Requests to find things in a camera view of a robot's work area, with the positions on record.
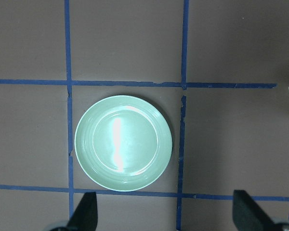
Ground green plate near still arm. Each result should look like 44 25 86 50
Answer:
74 95 172 192

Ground idle left gripper black right finger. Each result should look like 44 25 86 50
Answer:
233 190 283 231

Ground idle left gripper black left finger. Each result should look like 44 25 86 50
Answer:
66 192 98 231

